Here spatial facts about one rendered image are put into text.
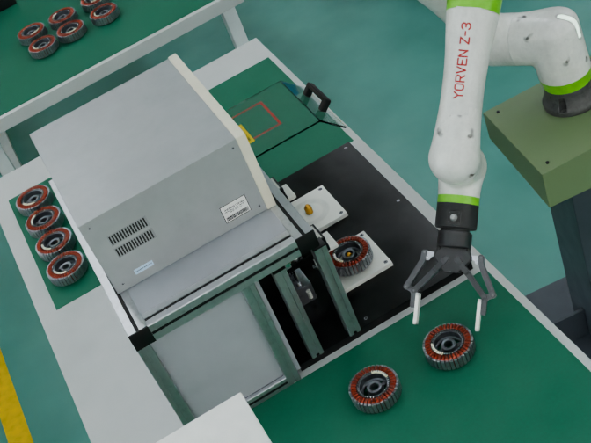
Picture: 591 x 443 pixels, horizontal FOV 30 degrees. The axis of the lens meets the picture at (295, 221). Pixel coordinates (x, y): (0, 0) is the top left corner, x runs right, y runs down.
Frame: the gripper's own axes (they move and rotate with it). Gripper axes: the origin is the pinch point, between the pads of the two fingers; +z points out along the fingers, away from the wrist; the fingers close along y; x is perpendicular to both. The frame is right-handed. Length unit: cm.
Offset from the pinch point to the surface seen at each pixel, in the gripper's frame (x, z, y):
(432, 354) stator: -3.3, 7.1, -2.0
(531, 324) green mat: 4.1, -1.5, 17.9
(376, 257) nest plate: 19.6, -13.5, -21.0
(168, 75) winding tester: -10, -50, -68
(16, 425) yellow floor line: 100, 53, -157
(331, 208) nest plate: 34, -25, -37
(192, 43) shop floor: 248, -115, -169
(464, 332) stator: -0.1, 1.7, 4.2
